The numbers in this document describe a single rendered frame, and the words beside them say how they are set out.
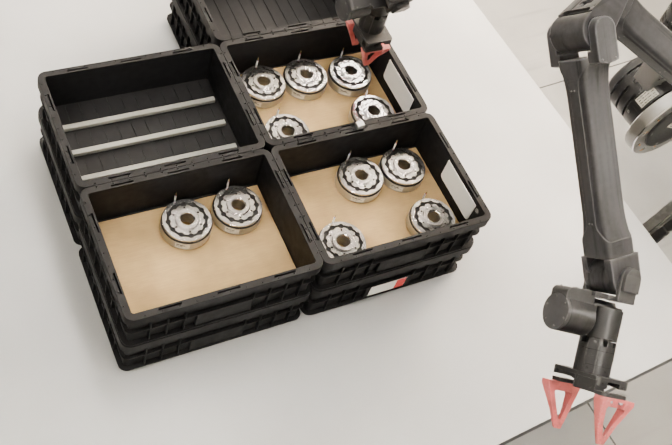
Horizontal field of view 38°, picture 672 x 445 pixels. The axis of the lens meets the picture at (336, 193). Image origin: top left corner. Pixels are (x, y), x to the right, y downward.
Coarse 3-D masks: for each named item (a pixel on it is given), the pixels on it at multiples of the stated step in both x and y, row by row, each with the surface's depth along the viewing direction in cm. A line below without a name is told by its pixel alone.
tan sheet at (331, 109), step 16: (320, 64) 235; (288, 96) 227; (320, 96) 229; (336, 96) 230; (384, 96) 234; (272, 112) 223; (288, 112) 224; (304, 112) 225; (320, 112) 226; (336, 112) 228; (320, 128) 224
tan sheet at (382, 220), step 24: (336, 168) 218; (312, 192) 213; (336, 192) 214; (384, 192) 218; (408, 192) 219; (432, 192) 221; (312, 216) 209; (336, 216) 211; (360, 216) 212; (384, 216) 214; (384, 240) 210
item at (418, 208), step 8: (424, 200) 215; (432, 200) 215; (416, 208) 213; (424, 208) 214; (440, 208) 215; (448, 208) 215; (416, 216) 212; (448, 216) 214; (416, 224) 211; (424, 224) 211; (448, 224) 213
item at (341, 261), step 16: (368, 128) 214; (384, 128) 216; (288, 144) 206; (304, 144) 207; (448, 144) 216; (288, 176) 201; (464, 176) 212; (304, 208) 198; (480, 208) 209; (464, 224) 205; (480, 224) 207; (320, 240) 194; (400, 240) 199; (416, 240) 200; (432, 240) 203; (352, 256) 194; (368, 256) 196
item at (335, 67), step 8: (344, 56) 234; (352, 56) 235; (336, 64) 232; (360, 64) 234; (336, 72) 231; (368, 72) 233; (336, 80) 229; (344, 80) 230; (352, 80) 230; (360, 80) 231; (368, 80) 231; (352, 88) 229; (360, 88) 230
